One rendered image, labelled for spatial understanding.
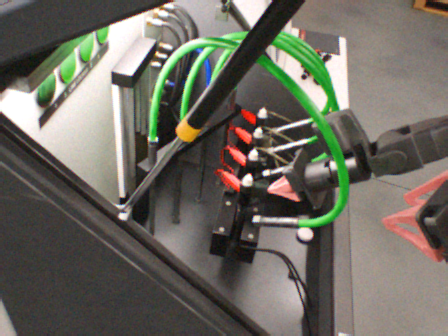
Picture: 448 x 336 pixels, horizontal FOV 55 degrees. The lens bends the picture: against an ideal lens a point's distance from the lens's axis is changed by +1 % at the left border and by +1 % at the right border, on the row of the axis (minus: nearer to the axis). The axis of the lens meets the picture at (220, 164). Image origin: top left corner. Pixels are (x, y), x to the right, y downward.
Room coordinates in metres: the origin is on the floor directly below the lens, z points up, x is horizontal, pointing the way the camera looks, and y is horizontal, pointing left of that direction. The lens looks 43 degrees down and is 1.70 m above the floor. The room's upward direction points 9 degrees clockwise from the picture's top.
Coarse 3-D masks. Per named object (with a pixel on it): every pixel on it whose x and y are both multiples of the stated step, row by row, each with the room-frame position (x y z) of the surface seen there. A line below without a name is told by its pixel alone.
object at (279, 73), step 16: (192, 48) 0.59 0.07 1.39; (224, 48) 0.56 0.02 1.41; (272, 64) 0.53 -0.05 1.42; (160, 80) 0.62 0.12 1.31; (288, 80) 0.51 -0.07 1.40; (160, 96) 0.62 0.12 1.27; (304, 96) 0.50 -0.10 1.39; (320, 112) 0.49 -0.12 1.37; (320, 128) 0.48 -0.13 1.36; (336, 144) 0.47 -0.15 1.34; (336, 160) 0.46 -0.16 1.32; (336, 208) 0.45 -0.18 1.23; (304, 224) 0.47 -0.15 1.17; (320, 224) 0.46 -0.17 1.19
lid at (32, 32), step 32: (0, 0) 0.30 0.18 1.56; (32, 0) 0.26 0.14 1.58; (64, 0) 0.26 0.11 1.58; (96, 0) 0.26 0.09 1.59; (128, 0) 0.26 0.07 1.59; (160, 0) 0.25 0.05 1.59; (0, 32) 0.27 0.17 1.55; (32, 32) 0.26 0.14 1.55; (64, 32) 0.26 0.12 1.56; (0, 64) 0.27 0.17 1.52
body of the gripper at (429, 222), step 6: (444, 204) 0.33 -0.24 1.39; (438, 210) 0.32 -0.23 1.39; (444, 210) 0.32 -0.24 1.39; (432, 216) 0.31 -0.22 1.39; (438, 216) 0.31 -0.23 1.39; (444, 216) 0.32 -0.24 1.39; (426, 222) 0.31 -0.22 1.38; (432, 222) 0.31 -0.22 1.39; (438, 222) 0.31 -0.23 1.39; (444, 222) 0.31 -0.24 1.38; (432, 228) 0.31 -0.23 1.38; (438, 228) 0.30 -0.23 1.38; (444, 228) 0.31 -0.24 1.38; (432, 234) 0.31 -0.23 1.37; (438, 234) 0.30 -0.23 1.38; (444, 234) 0.30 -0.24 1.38; (444, 240) 0.30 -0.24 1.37; (444, 246) 0.30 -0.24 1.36; (444, 252) 0.30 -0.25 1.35; (444, 258) 0.30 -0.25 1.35
